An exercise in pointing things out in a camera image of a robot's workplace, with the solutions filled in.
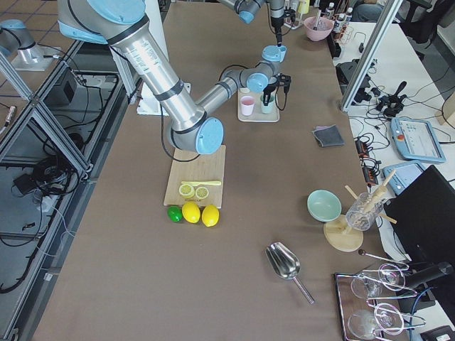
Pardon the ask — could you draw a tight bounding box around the aluminium frame post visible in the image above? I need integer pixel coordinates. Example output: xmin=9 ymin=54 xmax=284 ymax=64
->
xmin=340 ymin=0 xmax=402 ymax=113

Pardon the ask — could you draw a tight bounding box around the pink cup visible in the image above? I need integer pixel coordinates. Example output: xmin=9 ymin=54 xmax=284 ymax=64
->
xmin=240 ymin=96 xmax=255 ymax=117

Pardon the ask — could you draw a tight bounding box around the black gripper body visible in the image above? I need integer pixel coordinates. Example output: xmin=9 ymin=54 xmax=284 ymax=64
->
xmin=265 ymin=74 xmax=291 ymax=94
xmin=271 ymin=9 xmax=296 ymax=32

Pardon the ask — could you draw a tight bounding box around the yellow lemon lower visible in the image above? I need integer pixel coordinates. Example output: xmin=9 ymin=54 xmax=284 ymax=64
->
xmin=201 ymin=205 xmax=220 ymax=227

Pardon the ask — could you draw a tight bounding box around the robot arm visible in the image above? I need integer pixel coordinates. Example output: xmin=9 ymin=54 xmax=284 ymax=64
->
xmin=58 ymin=1 xmax=293 ymax=155
xmin=219 ymin=0 xmax=295 ymax=47

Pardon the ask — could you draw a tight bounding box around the white wire rack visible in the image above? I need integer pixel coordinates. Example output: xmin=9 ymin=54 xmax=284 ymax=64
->
xmin=284 ymin=0 xmax=303 ymax=30

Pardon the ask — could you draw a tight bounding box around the clear textured glass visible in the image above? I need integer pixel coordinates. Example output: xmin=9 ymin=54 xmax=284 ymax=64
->
xmin=346 ymin=193 xmax=383 ymax=231

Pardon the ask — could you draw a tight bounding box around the green cup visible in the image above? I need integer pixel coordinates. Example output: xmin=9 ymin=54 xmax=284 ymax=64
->
xmin=259 ymin=95 xmax=274 ymax=114

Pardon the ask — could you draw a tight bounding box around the teach pendant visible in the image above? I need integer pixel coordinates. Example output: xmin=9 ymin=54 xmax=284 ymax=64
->
xmin=382 ymin=160 xmax=425 ymax=195
xmin=390 ymin=117 xmax=446 ymax=163

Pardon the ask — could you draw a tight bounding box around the teach pendant lower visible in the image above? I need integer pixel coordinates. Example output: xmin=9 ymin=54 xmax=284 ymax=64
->
xmin=382 ymin=160 xmax=425 ymax=195

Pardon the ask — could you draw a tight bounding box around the beige rabbit tray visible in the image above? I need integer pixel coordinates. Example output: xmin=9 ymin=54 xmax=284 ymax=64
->
xmin=237 ymin=91 xmax=279 ymax=123

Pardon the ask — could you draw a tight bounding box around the wine glass upper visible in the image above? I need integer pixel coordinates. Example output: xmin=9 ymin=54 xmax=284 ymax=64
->
xmin=350 ymin=263 xmax=405 ymax=299

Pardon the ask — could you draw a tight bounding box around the lemon half slice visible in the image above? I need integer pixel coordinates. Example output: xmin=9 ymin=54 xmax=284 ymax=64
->
xmin=195 ymin=186 xmax=210 ymax=200
xmin=178 ymin=183 xmax=196 ymax=199

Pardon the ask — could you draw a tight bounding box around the wooden cup tree stand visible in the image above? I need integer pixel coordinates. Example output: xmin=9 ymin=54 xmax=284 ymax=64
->
xmin=323 ymin=170 xmax=397 ymax=252

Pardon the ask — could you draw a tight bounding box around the mirror tray with rack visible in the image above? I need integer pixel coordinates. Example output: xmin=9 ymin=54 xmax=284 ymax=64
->
xmin=334 ymin=262 xmax=426 ymax=340

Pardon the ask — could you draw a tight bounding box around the wine glass lower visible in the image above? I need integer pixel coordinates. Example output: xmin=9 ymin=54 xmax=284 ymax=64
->
xmin=348 ymin=303 xmax=405 ymax=340

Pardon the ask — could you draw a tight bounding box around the lemon half slice upper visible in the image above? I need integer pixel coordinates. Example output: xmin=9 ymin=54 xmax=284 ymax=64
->
xmin=178 ymin=183 xmax=196 ymax=199

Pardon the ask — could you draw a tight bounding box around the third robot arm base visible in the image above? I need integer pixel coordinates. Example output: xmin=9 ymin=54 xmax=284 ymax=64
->
xmin=1 ymin=19 xmax=46 ymax=71

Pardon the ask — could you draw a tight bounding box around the blue cup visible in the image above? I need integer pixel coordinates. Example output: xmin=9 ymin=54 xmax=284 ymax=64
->
xmin=277 ymin=45 xmax=287 ymax=63

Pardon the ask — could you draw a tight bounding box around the lemon half slice lower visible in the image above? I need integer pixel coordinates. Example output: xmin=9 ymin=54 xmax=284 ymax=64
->
xmin=195 ymin=186 xmax=210 ymax=200

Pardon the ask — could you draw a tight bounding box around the yellow plastic knife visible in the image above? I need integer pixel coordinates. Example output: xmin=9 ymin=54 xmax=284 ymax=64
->
xmin=181 ymin=180 xmax=222 ymax=186

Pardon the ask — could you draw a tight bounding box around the metal scoop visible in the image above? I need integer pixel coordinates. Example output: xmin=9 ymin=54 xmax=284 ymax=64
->
xmin=265 ymin=242 xmax=315 ymax=305

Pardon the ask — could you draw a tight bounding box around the wooden cutting board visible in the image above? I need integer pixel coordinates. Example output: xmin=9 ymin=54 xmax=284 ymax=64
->
xmin=164 ymin=145 xmax=226 ymax=209

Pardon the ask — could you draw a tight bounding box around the yellow lemon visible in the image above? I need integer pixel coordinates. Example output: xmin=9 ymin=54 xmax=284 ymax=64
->
xmin=181 ymin=201 xmax=200 ymax=224
xmin=201 ymin=205 xmax=220 ymax=227

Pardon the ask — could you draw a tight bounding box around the grey cloth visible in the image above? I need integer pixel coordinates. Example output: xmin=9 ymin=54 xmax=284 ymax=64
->
xmin=312 ymin=124 xmax=345 ymax=148

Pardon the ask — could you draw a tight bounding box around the yellow lemon upper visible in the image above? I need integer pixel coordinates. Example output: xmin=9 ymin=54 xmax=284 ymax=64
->
xmin=181 ymin=201 xmax=200 ymax=224

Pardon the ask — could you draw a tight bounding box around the teach pendant upper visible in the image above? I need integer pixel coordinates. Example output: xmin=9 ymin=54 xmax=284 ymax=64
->
xmin=390 ymin=117 xmax=446 ymax=163

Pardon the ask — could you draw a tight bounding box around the green lime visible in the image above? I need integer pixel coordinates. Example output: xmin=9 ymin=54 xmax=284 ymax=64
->
xmin=167 ymin=206 xmax=183 ymax=222

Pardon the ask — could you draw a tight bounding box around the black monitor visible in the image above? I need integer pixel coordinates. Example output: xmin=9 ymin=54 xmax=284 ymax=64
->
xmin=385 ymin=166 xmax=454 ymax=264

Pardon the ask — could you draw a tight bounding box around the light green bowl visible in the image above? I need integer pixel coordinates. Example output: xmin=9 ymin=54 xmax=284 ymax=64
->
xmin=307 ymin=190 xmax=342 ymax=222

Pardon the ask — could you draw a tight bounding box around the pink mixing bowl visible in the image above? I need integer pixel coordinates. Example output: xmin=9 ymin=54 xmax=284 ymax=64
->
xmin=304 ymin=16 xmax=334 ymax=41

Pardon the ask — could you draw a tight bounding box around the wine glass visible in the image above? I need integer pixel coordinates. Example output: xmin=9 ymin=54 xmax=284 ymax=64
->
xmin=348 ymin=303 xmax=405 ymax=340
xmin=350 ymin=263 xmax=405 ymax=299

